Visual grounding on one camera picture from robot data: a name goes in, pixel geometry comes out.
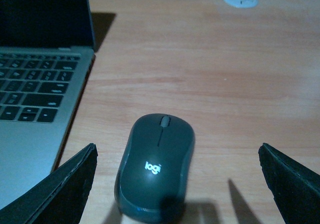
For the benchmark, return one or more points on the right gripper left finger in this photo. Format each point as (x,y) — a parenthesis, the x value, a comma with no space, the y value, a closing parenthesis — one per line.
(61,197)

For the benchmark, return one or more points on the dark grey wireless mouse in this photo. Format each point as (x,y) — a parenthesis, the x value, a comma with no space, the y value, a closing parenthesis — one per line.
(151,181)

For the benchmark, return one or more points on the wooden desk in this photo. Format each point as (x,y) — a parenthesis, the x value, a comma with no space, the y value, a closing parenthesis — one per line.
(240,77)

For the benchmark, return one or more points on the grey laptop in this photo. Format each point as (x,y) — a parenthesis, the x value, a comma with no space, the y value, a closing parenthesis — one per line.
(47,51)

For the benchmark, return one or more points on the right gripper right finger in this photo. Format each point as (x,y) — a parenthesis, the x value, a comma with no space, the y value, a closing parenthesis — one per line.
(295,188)

